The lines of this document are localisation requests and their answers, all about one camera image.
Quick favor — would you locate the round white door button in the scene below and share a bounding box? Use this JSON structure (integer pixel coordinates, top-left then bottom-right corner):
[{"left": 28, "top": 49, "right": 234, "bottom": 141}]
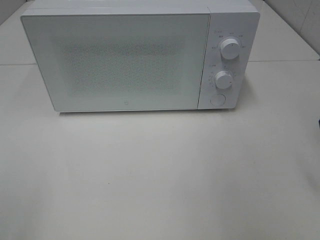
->
[{"left": 210, "top": 94, "right": 226, "bottom": 107}]

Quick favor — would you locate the white timer knob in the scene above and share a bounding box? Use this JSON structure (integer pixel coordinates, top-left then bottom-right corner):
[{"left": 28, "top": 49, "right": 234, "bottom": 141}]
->
[{"left": 214, "top": 70, "right": 233, "bottom": 90}]

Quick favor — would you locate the white microwave door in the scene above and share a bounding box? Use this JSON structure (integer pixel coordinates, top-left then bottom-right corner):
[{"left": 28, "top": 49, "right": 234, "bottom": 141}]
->
[{"left": 21, "top": 14, "right": 210, "bottom": 112}]

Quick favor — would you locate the white microwave oven body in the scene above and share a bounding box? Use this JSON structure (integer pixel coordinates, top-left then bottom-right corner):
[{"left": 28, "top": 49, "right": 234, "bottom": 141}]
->
[{"left": 20, "top": 0, "right": 260, "bottom": 112}]

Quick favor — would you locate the upper white power knob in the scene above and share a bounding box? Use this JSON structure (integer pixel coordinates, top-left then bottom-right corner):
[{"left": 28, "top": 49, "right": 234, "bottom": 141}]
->
[{"left": 219, "top": 37, "right": 241, "bottom": 60}]

